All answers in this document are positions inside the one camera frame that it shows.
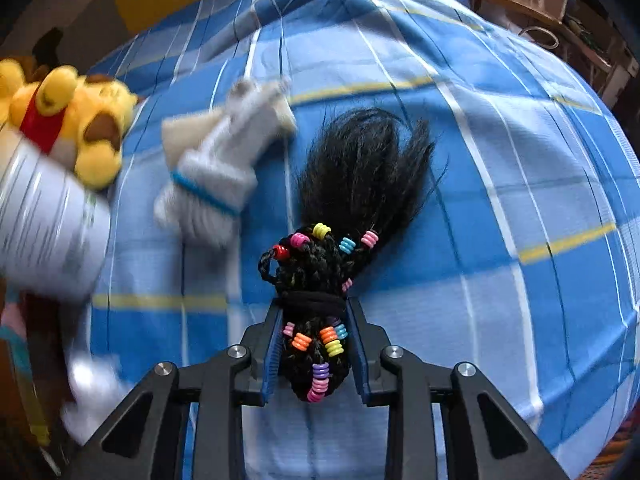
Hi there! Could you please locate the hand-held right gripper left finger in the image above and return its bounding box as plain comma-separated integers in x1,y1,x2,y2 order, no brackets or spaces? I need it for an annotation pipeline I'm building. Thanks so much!
82,299,286,480

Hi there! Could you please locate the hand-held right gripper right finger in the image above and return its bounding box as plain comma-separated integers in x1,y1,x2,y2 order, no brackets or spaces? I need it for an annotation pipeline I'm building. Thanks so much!
346,298,568,480

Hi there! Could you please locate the black braided hairpiece with beads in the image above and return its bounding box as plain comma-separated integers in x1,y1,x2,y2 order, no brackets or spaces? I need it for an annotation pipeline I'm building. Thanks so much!
257,107,446,403

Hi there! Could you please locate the grey sock with blue stripe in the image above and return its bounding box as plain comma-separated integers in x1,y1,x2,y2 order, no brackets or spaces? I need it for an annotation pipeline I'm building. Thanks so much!
154,77,297,250

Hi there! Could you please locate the white crumpled plastic bag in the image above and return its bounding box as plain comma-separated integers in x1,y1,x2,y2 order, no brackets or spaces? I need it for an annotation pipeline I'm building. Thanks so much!
60,350,127,445

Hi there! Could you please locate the blue plaid bedsheet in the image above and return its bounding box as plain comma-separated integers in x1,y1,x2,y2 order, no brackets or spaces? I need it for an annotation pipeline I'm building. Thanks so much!
87,0,640,480

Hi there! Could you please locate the beige sock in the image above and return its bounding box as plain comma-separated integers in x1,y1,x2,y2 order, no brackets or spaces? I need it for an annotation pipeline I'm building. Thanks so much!
161,116,216,166

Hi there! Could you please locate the white tin can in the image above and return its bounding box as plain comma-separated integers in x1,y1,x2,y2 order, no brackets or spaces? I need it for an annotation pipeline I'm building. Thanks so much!
0,132,112,301

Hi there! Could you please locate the yellow bear plush toy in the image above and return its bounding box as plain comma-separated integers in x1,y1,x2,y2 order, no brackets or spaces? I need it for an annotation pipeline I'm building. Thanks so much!
0,59,140,191

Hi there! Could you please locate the white cable loop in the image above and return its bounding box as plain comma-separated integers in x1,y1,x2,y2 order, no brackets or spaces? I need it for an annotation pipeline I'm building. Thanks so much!
517,24,560,50

